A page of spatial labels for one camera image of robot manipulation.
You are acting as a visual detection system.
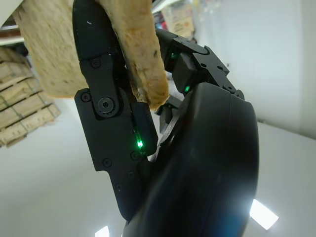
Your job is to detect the ceiling light panel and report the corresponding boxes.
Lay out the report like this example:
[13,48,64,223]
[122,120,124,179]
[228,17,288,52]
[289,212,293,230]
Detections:
[94,224,112,237]
[248,198,280,232]

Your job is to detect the slice of brown bread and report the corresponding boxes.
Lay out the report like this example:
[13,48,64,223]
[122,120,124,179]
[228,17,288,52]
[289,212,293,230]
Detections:
[13,0,170,111]

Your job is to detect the stacked wooden crates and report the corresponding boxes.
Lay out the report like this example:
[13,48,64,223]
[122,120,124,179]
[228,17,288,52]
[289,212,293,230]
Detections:
[0,46,62,149]

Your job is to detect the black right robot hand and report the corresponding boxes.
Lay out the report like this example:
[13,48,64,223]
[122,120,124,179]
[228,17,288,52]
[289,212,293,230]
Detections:
[72,0,260,237]

